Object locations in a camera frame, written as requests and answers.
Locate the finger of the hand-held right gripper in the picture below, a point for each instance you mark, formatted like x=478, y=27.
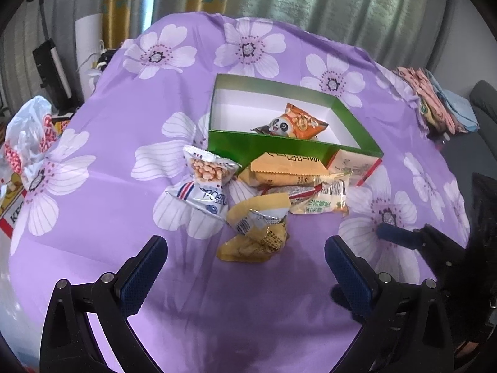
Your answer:
x=396, y=235

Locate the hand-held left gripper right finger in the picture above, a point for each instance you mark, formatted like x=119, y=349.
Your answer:
x=347, y=276

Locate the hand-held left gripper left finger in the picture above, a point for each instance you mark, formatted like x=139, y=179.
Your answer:
x=139, y=279

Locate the pale green text snack packet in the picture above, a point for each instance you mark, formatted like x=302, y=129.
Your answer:
x=322, y=200

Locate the silver white blue print packet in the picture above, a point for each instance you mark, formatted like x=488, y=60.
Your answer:
x=202, y=198

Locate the orange yellow snack packet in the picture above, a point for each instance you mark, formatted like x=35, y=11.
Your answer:
x=283, y=169

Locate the green cardboard box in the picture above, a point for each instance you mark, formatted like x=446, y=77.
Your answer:
x=271, y=147

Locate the purple floral tablecloth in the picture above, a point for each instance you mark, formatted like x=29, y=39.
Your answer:
x=194, y=303

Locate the white snack packet red border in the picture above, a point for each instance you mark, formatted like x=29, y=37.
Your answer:
x=353, y=163

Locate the red striped snack packet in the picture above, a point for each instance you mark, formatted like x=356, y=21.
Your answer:
x=295, y=191

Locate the clear peanut snack packet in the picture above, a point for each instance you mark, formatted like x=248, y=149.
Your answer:
x=209, y=169

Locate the pile of folded clothes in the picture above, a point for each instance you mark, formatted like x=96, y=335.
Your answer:
x=435, y=97

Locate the red white cardboard box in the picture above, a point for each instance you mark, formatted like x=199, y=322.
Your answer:
x=11, y=206

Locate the orange panda snack packet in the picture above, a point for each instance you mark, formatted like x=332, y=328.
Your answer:
x=299, y=122

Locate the grey sofa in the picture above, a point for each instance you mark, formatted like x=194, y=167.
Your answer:
x=483, y=97

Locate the white red plastic bag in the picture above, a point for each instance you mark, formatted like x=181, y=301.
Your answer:
x=27, y=132

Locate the grey green curtain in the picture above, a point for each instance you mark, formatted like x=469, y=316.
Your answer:
x=330, y=0

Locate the white board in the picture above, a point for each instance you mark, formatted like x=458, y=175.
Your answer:
x=87, y=35

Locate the yellow patterned curtain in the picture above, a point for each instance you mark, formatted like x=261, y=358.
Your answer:
x=116, y=4

